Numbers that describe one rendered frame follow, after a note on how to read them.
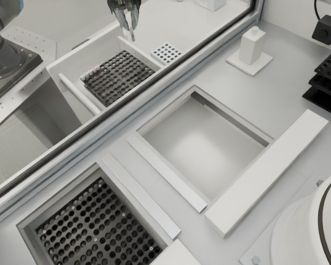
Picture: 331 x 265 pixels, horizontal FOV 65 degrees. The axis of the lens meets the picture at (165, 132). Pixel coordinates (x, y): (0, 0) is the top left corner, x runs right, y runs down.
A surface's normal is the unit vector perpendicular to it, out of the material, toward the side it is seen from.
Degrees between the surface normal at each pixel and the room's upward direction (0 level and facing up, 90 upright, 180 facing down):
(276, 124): 0
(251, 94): 0
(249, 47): 90
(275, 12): 90
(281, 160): 0
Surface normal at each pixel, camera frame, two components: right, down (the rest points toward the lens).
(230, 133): -0.11, -0.55
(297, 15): -0.74, 0.61
